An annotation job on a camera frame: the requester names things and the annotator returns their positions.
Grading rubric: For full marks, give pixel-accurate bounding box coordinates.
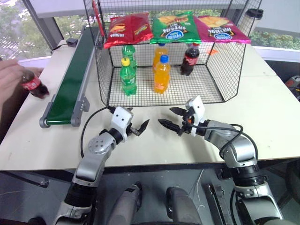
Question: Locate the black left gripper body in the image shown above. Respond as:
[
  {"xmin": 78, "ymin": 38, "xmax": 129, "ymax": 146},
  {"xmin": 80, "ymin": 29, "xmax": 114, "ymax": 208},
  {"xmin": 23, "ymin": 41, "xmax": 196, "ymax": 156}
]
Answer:
[{"xmin": 127, "ymin": 123, "xmax": 140, "ymax": 137}]

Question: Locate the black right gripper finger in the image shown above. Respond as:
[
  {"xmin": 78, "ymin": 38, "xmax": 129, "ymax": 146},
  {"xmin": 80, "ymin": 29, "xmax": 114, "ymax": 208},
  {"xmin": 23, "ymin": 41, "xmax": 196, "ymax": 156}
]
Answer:
[
  {"xmin": 157, "ymin": 119, "xmax": 183, "ymax": 135},
  {"xmin": 169, "ymin": 106, "xmax": 188, "ymax": 116}
]

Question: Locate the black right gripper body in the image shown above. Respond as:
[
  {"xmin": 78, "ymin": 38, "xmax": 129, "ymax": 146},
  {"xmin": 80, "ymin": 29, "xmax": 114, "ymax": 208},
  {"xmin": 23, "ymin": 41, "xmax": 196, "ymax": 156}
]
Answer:
[{"xmin": 180, "ymin": 108, "xmax": 196, "ymax": 136}]

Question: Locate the cola bottle red label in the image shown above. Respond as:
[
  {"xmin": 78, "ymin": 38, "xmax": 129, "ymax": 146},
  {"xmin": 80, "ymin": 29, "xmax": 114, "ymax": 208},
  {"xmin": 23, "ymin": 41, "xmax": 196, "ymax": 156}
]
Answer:
[
  {"xmin": 19, "ymin": 69, "xmax": 50, "ymax": 99},
  {"xmin": 180, "ymin": 42, "xmax": 201, "ymax": 76}
]

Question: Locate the green conveyor belt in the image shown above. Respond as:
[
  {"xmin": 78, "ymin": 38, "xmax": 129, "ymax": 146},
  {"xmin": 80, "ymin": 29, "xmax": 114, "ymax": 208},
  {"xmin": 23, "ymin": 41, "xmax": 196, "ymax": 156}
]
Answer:
[{"xmin": 39, "ymin": 26, "xmax": 99, "ymax": 128}]

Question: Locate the person's bare hand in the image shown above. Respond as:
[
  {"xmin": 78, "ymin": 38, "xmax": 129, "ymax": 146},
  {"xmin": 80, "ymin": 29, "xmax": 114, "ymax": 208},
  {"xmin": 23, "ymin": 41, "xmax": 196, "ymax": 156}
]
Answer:
[{"xmin": 0, "ymin": 58, "xmax": 44, "ymax": 106}]

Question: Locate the green soda bottle yellow cap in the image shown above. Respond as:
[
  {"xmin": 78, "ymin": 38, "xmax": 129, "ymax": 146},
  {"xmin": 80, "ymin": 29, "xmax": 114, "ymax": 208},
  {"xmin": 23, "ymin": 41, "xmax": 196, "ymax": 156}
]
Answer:
[{"xmin": 119, "ymin": 57, "xmax": 138, "ymax": 96}]

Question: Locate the orange soda bottle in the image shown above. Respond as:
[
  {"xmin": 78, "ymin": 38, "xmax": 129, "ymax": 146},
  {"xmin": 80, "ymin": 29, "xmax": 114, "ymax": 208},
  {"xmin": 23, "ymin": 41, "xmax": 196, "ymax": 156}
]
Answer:
[
  {"xmin": 153, "ymin": 54, "xmax": 171, "ymax": 94},
  {"xmin": 152, "ymin": 43, "xmax": 169, "ymax": 74}
]

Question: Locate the red chips bag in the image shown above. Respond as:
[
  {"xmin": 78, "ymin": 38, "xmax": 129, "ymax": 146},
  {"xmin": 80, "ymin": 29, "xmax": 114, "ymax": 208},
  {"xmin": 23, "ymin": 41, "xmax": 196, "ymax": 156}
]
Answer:
[{"xmin": 103, "ymin": 12, "xmax": 154, "ymax": 49}]

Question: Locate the green chips bag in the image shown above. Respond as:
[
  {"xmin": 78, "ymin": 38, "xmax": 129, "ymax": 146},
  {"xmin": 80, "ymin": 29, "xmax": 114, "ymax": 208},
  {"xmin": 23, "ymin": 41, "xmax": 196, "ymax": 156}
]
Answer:
[{"xmin": 150, "ymin": 11, "xmax": 202, "ymax": 45}]

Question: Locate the black power adapter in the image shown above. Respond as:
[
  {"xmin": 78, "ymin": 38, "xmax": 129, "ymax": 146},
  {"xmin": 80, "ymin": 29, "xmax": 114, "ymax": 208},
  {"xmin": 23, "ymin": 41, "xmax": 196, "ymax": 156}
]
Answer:
[{"xmin": 66, "ymin": 37, "xmax": 79, "ymax": 48}]

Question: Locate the pink chips bag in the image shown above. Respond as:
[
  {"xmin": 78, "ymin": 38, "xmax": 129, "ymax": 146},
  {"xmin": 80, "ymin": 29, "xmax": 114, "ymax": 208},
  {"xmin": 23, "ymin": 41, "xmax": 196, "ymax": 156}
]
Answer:
[{"xmin": 194, "ymin": 15, "xmax": 252, "ymax": 44}]

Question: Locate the white tumbler black lid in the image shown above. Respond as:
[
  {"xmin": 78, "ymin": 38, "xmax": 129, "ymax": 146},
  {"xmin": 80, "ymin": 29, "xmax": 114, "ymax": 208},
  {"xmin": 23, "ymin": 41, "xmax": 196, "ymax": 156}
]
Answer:
[{"xmin": 236, "ymin": 8, "xmax": 264, "ymax": 38}]

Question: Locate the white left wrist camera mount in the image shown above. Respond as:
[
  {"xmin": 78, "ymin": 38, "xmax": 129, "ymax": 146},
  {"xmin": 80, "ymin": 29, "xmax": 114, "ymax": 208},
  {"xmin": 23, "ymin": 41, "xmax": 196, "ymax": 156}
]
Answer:
[{"xmin": 110, "ymin": 106, "xmax": 135, "ymax": 142}]

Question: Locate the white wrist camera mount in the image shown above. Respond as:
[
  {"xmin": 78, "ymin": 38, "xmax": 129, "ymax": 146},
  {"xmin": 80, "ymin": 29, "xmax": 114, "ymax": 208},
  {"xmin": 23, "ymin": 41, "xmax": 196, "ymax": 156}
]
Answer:
[
  {"xmin": 110, "ymin": 106, "xmax": 135, "ymax": 142},
  {"xmin": 185, "ymin": 95, "xmax": 206, "ymax": 137}
]

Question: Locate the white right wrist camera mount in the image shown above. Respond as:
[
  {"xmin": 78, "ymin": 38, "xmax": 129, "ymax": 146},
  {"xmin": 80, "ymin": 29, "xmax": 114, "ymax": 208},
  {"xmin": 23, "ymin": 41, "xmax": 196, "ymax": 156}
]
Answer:
[{"xmin": 185, "ymin": 95, "xmax": 206, "ymax": 137}]

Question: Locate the black wire mesh shelf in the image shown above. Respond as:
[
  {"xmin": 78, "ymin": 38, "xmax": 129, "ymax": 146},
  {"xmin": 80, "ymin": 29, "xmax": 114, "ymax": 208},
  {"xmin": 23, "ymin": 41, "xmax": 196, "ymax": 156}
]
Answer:
[{"xmin": 82, "ymin": 0, "xmax": 263, "ymax": 108}]

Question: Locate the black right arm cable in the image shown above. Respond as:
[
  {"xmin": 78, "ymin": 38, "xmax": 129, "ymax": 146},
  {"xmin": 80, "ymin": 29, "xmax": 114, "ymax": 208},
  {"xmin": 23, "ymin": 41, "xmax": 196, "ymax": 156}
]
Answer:
[{"xmin": 191, "ymin": 123, "xmax": 259, "ymax": 165}]

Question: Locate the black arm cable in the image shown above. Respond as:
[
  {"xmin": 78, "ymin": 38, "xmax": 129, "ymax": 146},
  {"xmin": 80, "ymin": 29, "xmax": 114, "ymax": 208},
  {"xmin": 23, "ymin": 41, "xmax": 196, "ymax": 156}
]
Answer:
[
  {"xmin": 80, "ymin": 106, "xmax": 116, "ymax": 158},
  {"xmin": 191, "ymin": 123, "xmax": 259, "ymax": 165}
]

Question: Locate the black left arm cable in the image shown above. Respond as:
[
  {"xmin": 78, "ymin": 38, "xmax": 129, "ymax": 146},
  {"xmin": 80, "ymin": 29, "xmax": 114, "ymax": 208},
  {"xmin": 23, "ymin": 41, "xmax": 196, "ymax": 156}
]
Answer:
[{"xmin": 80, "ymin": 106, "xmax": 116, "ymax": 158}]

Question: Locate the thin white cable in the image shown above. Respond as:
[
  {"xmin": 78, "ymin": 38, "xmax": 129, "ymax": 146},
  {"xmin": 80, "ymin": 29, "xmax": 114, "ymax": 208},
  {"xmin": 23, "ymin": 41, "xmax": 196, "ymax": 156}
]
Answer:
[{"xmin": 187, "ymin": 168, "xmax": 208, "ymax": 213}]

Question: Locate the black adapter cable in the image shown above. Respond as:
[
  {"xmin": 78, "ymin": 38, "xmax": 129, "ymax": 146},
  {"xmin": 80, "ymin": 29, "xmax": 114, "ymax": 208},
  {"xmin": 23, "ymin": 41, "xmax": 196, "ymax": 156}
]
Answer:
[{"xmin": 51, "ymin": 43, "xmax": 68, "ymax": 52}]

